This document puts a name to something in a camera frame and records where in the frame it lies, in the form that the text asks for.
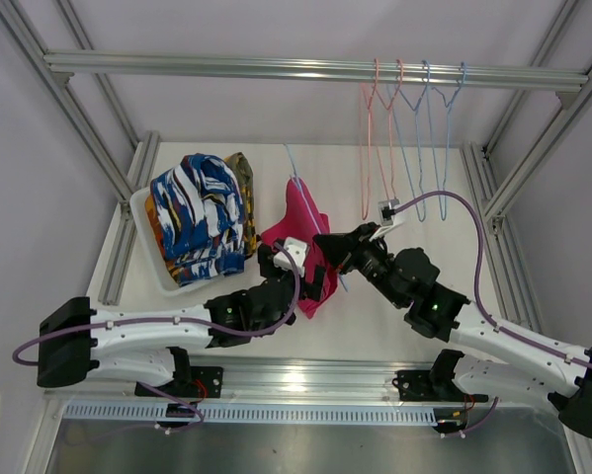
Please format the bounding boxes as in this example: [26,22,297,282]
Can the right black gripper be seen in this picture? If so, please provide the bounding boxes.
[312,222,405,309]

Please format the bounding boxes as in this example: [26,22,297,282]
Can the pink trousers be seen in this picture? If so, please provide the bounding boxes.
[260,180,338,319]

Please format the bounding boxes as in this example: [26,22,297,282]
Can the blue white patterned trousers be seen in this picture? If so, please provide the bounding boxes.
[149,153,245,287]

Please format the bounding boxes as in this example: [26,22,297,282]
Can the yellow grey camouflage trousers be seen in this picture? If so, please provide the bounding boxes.
[224,152,258,260]

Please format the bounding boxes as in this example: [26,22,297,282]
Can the blue hanger of camouflage trousers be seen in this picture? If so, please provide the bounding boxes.
[384,58,431,222]

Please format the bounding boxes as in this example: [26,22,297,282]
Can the pink hanger of orange trousers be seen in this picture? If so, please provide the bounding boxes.
[373,58,404,198]

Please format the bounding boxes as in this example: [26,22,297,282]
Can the orange camouflage trousers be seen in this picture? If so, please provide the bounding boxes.
[144,194,167,260]

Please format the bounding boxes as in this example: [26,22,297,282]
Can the light blue wire hanger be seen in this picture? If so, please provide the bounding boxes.
[426,61,468,222]

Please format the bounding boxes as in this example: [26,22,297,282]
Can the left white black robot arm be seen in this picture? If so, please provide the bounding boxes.
[37,239,326,396]

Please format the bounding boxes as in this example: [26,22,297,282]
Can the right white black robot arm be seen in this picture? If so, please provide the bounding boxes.
[313,223,592,439]

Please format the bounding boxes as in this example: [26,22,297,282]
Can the white plastic basket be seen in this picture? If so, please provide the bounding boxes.
[130,185,246,296]

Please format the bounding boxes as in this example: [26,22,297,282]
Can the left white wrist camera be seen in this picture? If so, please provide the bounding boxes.
[272,237,309,277]

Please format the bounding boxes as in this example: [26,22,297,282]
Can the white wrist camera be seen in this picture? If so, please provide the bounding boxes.
[371,197,405,240]
[272,237,309,277]

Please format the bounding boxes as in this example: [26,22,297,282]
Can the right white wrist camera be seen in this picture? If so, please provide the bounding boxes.
[371,197,405,240]

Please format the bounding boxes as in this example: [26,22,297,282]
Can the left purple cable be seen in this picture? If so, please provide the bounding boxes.
[12,241,304,435]

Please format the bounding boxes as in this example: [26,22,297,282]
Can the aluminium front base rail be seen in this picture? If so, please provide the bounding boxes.
[42,351,584,409]

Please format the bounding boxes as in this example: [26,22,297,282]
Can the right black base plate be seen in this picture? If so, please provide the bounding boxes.
[391,369,489,403]

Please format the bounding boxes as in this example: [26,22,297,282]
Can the aluminium frame right posts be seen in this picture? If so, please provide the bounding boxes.
[462,1,592,345]

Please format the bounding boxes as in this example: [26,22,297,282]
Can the aluminium frame posts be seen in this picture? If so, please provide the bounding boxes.
[462,1,592,345]
[0,1,161,306]

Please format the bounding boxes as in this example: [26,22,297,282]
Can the aluminium frame left posts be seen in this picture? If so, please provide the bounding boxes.
[0,1,161,306]

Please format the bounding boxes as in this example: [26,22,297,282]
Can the white slotted cable duct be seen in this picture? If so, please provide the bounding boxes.
[63,401,437,427]

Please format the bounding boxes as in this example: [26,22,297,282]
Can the aluminium hanging rail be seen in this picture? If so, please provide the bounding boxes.
[43,50,588,93]

